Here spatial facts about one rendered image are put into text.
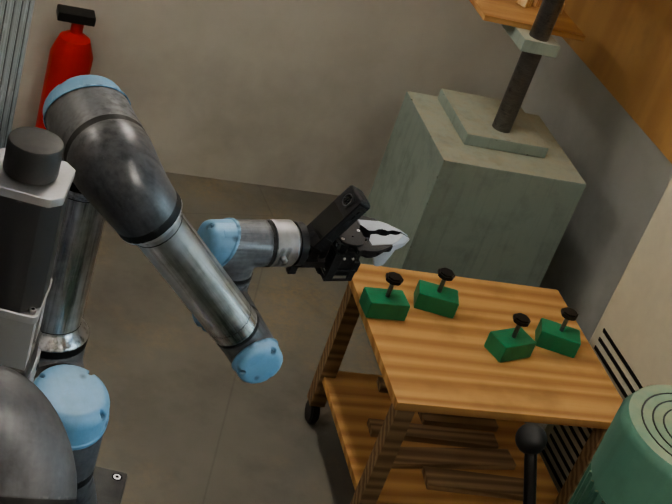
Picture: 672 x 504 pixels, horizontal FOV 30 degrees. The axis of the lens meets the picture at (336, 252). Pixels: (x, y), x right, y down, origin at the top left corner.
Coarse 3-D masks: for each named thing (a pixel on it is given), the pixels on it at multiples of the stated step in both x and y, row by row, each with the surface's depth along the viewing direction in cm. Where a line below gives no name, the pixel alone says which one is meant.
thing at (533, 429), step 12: (516, 432) 136; (528, 432) 135; (540, 432) 135; (516, 444) 136; (528, 444) 134; (540, 444) 134; (528, 456) 135; (528, 468) 135; (528, 480) 135; (528, 492) 135
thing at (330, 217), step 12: (348, 192) 195; (360, 192) 195; (336, 204) 196; (348, 204) 194; (360, 204) 193; (324, 216) 197; (336, 216) 195; (348, 216) 194; (360, 216) 195; (312, 228) 197; (324, 228) 196; (336, 228) 195; (312, 240) 196; (324, 240) 196
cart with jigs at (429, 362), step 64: (384, 320) 314; (448, 320) 323; (512, 320) 333; (320, 384) 347; (384, 384) 348; (448, 384) 299; (512, 384) 307; (576, 384) 316; (384, 448) 298; (448, 448) 333; (512, 448) 344
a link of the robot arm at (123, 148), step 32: (96, 128) 159; (128, 128) 160; (96, 160) 158; (128, 160) 158; (96, 192) 159; (128, 192) 158; (160, 192) 161; (128, 224) 160; (160, 224) 162; (160, 256) 167; (192, 256) 169; (192, 288) 172; (224, 288) 175; (224, 320) 178; (256, 320) 183; (224, 352) 185; (256, 352) 182
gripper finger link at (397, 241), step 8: (368, 240) 201; (376, 240) 201; (384, 240) 202; (392, 240) 203; (400, 240) 204; (408, 240) 206; (392, 248) 202; (376, 256) 204; (384, 256) 205; (376, 264) 205
